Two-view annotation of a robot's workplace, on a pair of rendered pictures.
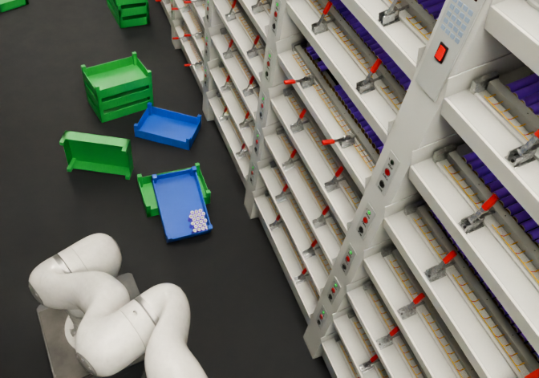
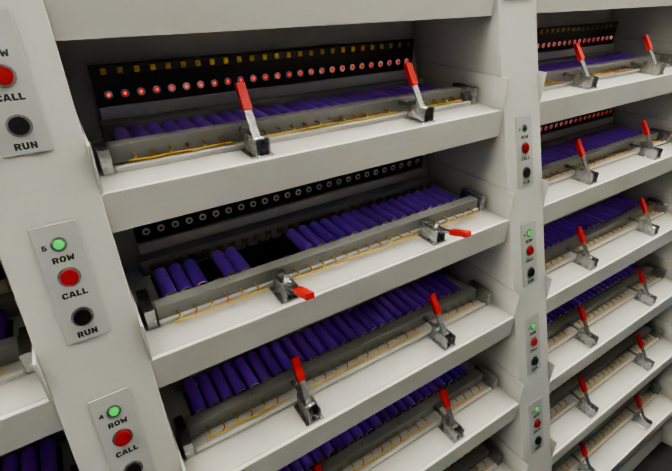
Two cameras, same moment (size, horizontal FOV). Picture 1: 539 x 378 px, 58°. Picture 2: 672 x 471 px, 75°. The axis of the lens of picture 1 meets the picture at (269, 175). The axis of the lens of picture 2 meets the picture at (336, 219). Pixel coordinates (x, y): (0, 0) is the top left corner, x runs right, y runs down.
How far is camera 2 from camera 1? 1.42 m
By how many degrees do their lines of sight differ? 79
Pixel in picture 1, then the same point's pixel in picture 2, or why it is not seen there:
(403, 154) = (529, 100)
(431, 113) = (532, 15)
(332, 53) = (334, 140)
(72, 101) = not seen: outside the picture
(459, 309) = (607, 171)
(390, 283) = (561, 276)
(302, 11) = (173, 171)
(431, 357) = (617, 249)
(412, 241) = (557, 190)
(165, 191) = not seen: outside the picture
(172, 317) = not seen: outside the picture
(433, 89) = not seen: outside the picture
